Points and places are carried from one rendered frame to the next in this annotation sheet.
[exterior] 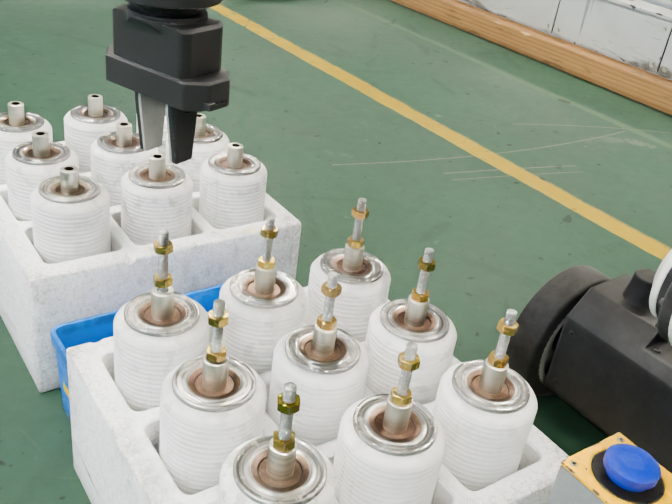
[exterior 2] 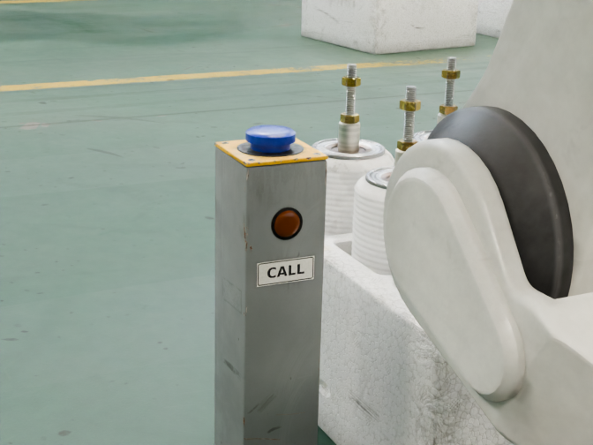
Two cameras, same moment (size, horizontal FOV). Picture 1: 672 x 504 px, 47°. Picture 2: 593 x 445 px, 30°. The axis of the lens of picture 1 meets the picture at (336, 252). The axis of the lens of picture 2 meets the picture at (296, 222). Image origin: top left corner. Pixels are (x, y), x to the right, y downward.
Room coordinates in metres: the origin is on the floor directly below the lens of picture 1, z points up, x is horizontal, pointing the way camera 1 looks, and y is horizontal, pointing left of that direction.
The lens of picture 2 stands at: (0.65, -1.07, 0.54)
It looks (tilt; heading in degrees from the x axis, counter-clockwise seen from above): 18 degrees down; 103
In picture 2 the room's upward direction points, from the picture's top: 2 degrees clockwise
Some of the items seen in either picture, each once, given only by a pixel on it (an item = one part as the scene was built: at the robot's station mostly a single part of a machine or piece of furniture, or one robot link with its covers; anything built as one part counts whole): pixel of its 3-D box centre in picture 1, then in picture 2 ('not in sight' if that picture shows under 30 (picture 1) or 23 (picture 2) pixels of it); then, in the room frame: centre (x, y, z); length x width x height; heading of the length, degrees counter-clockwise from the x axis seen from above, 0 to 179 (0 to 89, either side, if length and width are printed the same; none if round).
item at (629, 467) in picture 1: (629, 470); (270, 141); (0.43, -0.24, 0.32); 0.04 x 0.04 x 0.02
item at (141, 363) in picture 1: (161, 383); not in sight; (0.63, 0.16, 0.16); 0.10 x 0.10 x 0.18
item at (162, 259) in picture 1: (163, 264); not in sight; (0.63, 0.16, 0.31); 0.01 x 0.01 x 0.08
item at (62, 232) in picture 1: (73, 250); not in sight; (0.87, 0.35, 0.16); 0.10 x 0.10 x 0.18
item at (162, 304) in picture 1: (162, 303); not in sight; (0.63, 0.16, 0.26); 0.02 x 0.02 x 0.03
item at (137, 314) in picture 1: (162, 314); not in sight; (0.63, 0.16, 0.25); 0.08 x 0.08 x 0.01
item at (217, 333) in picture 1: (217, 337); (449, 93); (0.54, 0.09, 0.30); 0.01 x 0.01 x 0.08
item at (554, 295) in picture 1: (564, 331); not in sight; (0.94, -0.35, 0.10); 0.20 x 0.05 x 0.20; 130
